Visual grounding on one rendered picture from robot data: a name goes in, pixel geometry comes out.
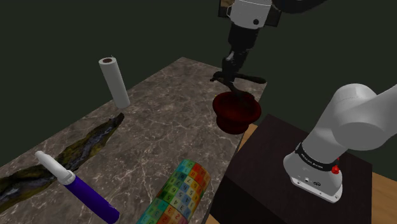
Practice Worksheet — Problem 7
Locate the dark robot stand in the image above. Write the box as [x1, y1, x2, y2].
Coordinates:
[209, 113, 373, 224]

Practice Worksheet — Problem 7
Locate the purple tube with white nozzle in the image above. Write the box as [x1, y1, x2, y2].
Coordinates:
[34, 150, 121, 224]

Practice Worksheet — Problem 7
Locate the mossy dark bark piece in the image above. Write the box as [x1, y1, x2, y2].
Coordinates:
[0, 112, 125, 215]

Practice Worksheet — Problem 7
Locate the white paper towel roll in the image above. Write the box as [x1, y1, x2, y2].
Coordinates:
[98, 56, 131, 109]

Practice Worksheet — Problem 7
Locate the colourful number-patterned cylinder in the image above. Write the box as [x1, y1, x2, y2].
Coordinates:
[136, 158, 212, 224]

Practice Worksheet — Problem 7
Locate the dark red plant pot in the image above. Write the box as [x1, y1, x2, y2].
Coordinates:
[210, 70, 267, 136]

